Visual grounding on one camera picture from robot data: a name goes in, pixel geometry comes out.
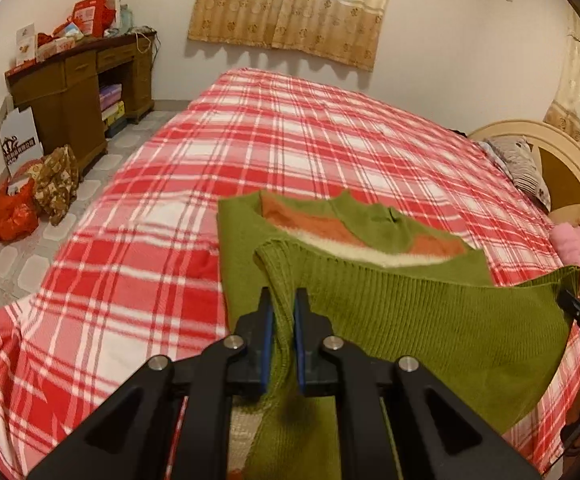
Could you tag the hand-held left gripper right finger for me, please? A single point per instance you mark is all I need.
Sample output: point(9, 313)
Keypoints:
point(300, 345)

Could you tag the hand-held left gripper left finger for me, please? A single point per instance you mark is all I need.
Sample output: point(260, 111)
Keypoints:
point(267, 340)

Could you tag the green orange striped knit sweater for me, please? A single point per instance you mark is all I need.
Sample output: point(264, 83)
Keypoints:
point(420, 310)

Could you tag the cream wooden headboard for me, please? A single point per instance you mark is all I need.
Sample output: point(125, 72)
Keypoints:
point(565, 160)

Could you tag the grey patterned pillow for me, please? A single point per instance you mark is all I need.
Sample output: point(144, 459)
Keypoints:
point(520, 165)

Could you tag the bed with red plaid sheet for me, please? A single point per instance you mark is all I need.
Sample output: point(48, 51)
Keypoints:
point(270, 140)

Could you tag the brown patterned cloth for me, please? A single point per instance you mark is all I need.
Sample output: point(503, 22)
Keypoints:
point(57, 180)

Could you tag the stack of flat boxes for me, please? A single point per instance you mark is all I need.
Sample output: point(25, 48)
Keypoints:
point(112, 105)

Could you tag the red plastic bag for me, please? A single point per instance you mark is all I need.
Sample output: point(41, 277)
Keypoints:
point(12, 210)

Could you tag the brown wooden desk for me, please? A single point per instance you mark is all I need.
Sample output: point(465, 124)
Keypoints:
point(65, 95)

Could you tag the white printed paper bag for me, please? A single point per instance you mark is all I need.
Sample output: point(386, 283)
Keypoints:
point(20, 135)

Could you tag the beige floral window curtain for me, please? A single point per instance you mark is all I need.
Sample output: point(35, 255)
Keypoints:
point(295, 5)

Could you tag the red gift bags on desk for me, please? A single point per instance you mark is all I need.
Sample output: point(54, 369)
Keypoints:
point(92, 15)

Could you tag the white upright box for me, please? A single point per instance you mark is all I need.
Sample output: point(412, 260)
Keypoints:
point(26, 45)

